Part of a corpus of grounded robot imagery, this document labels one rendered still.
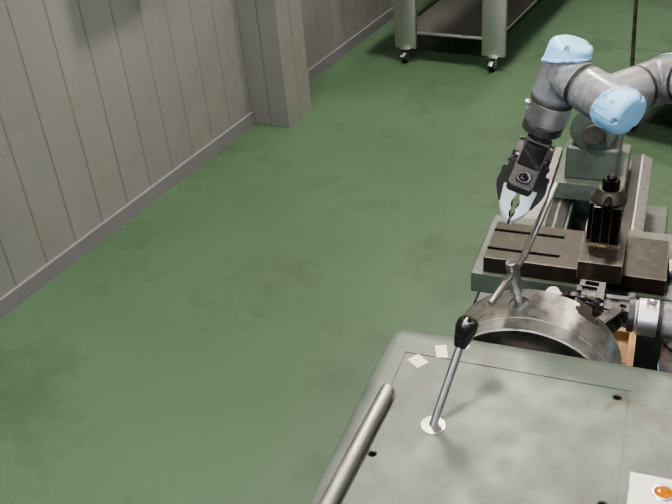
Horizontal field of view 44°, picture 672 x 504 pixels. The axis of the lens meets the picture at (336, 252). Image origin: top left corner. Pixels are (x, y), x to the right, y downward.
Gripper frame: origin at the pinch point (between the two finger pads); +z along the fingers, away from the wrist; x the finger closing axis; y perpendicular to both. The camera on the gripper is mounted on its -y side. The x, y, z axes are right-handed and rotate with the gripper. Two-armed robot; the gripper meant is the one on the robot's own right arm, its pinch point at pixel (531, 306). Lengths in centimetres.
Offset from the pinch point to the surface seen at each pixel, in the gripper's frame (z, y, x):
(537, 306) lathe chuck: -3.7, -21.3, 16.1
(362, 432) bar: 14, -62, 20
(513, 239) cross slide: 11.0, 41.5, -10.7
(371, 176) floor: 122, 240, -108
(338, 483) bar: 14, -72, 20
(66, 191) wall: 237, 134, -73
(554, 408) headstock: -10, -48, 18
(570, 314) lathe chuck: -9.3, -20.5, 14.8
